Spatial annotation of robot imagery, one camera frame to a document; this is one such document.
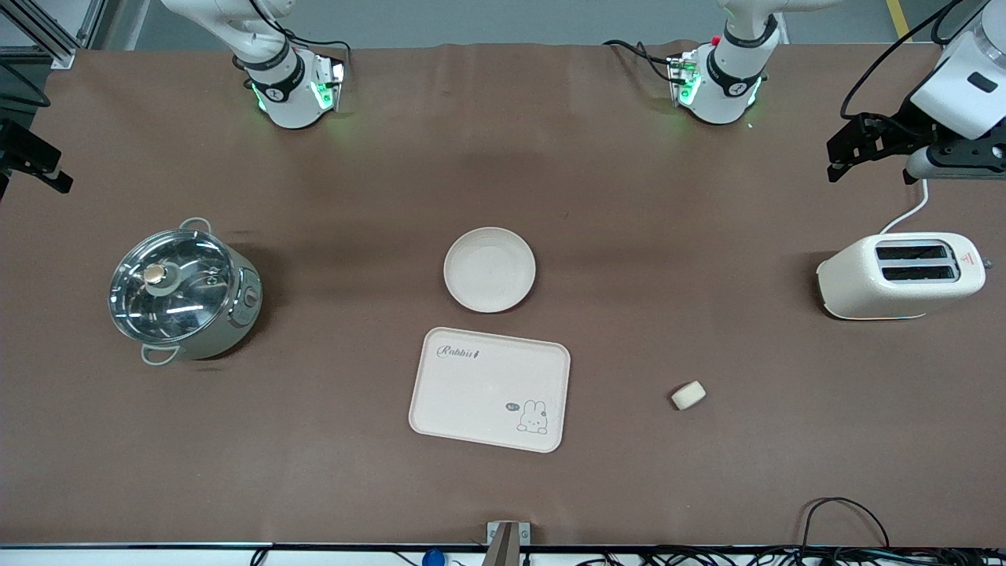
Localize small white bun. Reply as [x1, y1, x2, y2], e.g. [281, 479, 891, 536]
[670, 380, 707, 411]

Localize cream round plate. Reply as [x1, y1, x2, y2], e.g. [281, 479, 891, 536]
[443, 226, 537, 314]

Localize cream rabbit print tray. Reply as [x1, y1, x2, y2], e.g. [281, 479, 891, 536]
[408, 327, 571, 454]

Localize cream two-slot toaster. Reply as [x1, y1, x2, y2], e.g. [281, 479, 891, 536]
[816, 232, 993, 322]

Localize glass pot lid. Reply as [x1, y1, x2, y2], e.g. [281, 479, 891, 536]
[108, 228, 239, 344]

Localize brown table cloth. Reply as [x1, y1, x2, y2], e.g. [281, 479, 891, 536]
[0, 41, 1006, 549]

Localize grey electric cooking pot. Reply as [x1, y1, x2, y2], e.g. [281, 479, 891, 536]
[110, 218, 264, 367]

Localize black left arm hose cable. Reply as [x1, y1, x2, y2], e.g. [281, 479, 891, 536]
[839, 0, 967, 120]

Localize aluminium frame profile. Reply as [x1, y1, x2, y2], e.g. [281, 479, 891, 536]
[0, 0, 107, 70]

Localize black left base cable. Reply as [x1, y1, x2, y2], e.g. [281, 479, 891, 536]
[604, 39, 678, 83]

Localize black base cable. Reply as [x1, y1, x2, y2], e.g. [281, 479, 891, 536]
[604, 39, 678, 83]
[251, 0, 352, 65]

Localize black right base cable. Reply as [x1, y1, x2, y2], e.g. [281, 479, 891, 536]
[251, 0, 352, 65]

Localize black looped cable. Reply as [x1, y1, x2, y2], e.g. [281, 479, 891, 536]
[800, 497, 890, 551]

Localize tangled black cables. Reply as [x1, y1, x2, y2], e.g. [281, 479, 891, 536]
[574, 546, 1006, 566]

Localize grey metal camera mount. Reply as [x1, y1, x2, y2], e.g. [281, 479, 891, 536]
[481, 520, 531, 566]

